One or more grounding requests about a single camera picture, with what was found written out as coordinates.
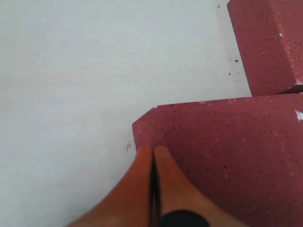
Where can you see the red brick with white scuffs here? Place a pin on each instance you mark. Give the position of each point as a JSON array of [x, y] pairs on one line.
[[269, 35]]

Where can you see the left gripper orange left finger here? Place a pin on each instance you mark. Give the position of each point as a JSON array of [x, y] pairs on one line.
[[129, 203]]

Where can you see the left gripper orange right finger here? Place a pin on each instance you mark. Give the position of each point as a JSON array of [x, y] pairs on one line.
[[180, 203]]

